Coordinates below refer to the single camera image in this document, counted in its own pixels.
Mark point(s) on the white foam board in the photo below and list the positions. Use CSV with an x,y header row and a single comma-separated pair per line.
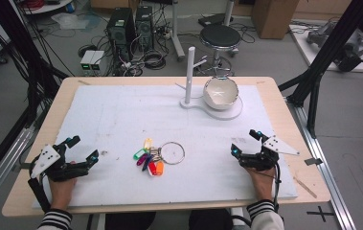
x,y
137,111

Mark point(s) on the round white table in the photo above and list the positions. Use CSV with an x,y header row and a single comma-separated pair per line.
x,y
48,6

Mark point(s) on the black metal frame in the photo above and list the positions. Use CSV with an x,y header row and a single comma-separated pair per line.
x,y
16,48
329,48

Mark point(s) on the grey tape piece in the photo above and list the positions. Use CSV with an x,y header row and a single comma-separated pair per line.
x,y
313,161

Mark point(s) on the black tape cross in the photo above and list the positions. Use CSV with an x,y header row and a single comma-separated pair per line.
x,y
321,213

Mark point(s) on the person's right hand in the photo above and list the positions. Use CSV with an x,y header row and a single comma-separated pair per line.
x,y
262,183

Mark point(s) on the slim black computer tower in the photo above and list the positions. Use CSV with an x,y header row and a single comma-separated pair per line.
x,y
144,27

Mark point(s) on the white floor board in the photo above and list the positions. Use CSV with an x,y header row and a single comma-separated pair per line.
x,y
306,51

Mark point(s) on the white bowl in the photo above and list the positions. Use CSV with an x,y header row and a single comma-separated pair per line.
x,y
220,92

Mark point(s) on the white metal stand leg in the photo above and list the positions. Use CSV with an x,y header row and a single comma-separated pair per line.
x,y
176,32

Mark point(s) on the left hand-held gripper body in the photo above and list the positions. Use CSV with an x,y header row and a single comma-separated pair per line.
x,y
46,158

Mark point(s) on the cardboard box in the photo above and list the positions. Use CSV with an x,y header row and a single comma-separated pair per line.
x,y
273,17

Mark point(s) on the black flat device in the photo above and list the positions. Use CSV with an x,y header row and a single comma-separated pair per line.
x,y
214,19

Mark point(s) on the white power supply box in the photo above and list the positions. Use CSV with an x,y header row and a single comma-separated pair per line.
x,y
97,60
86,60

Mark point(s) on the aluminium rail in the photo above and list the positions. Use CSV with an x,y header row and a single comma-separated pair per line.
x,y
326,172
3,172

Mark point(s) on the person's right leg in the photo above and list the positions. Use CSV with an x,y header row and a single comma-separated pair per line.
x,y
209,220

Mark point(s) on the clear plastic sheet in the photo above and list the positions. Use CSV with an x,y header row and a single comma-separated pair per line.
x,y
70,20

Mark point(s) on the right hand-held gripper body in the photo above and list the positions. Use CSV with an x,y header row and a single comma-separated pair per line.
x,y
278,145

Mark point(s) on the grey robot device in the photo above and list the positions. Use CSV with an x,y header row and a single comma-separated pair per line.
x,y
351,48

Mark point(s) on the person's left leg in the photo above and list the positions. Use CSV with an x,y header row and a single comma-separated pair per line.
x,y
129,221

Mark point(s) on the large black computer tower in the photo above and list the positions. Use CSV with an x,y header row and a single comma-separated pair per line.
x,y
121,32

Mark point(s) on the person's leg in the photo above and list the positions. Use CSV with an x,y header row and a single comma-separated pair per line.
x,y
129,221
209,220

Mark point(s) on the white pole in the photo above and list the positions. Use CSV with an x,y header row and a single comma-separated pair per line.
x,y
229,12

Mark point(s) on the white stand with pole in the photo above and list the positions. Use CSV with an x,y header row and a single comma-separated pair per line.
x,y
190,73

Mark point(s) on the thin wooden strip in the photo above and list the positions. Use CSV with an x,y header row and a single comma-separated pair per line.
x,y
305,188

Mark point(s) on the person's left hand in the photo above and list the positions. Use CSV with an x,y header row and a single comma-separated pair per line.
x,y
61,191

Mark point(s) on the black round stool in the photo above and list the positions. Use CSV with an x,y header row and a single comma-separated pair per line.
x,y
220,35

